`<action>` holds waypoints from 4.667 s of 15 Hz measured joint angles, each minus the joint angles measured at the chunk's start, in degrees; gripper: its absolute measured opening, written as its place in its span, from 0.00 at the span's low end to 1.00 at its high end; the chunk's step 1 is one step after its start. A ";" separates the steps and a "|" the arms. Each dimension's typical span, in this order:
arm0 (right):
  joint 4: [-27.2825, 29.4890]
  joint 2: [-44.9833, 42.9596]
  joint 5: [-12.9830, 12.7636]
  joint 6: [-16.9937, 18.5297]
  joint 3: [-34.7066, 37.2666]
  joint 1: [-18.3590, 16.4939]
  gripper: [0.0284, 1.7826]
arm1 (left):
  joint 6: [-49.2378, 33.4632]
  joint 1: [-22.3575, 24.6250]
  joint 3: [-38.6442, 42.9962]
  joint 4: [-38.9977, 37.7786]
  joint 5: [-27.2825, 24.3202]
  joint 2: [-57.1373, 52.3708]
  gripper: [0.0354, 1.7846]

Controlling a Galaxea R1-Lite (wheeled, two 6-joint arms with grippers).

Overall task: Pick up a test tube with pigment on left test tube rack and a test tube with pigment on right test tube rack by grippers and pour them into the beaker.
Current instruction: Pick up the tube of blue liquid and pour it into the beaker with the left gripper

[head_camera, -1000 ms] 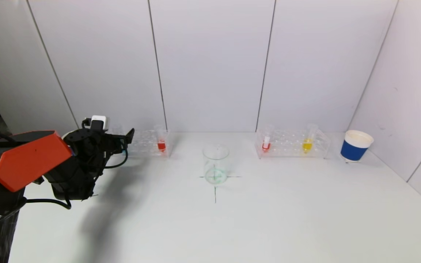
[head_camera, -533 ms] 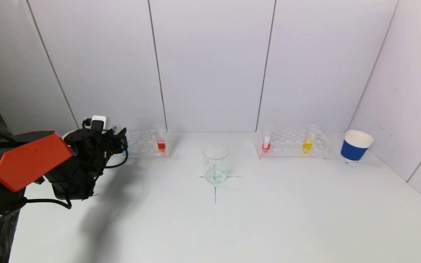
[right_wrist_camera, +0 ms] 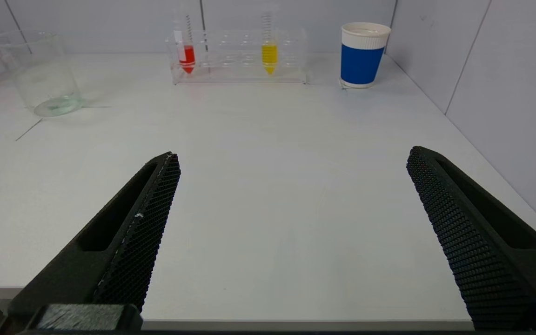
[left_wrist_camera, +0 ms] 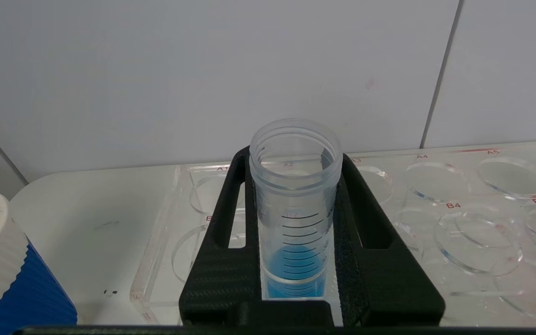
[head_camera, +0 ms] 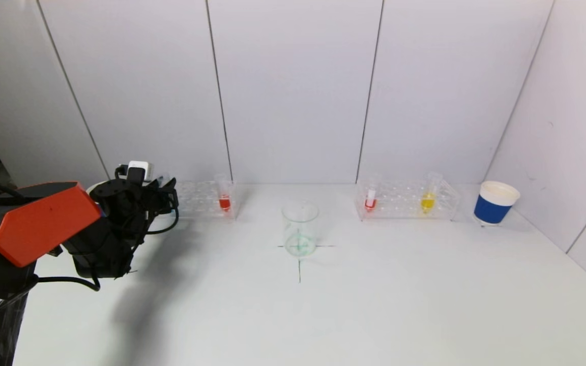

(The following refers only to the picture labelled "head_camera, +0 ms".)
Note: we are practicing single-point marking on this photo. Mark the test tube with yellow pigment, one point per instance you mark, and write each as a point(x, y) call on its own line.
point(427, 203)

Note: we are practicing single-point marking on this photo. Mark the red pigment tube white label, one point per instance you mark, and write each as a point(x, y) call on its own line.
point(370, 203)

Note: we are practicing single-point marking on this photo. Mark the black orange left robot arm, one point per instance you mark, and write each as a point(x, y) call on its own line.
point(44, 223)

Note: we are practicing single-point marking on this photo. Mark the clear acrylic test tube rack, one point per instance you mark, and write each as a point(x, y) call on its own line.
point(196, 203)
point(400, 211)

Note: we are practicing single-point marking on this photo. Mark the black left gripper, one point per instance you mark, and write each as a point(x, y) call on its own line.
point(167, 194)

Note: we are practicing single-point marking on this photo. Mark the clear glass beaker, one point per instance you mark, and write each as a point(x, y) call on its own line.
point(300, 244)

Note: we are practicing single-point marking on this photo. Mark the test tube with red pigment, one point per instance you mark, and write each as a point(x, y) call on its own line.
point(225, 203)

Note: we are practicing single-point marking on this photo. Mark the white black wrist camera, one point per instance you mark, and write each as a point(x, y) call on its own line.
point(140, 170)

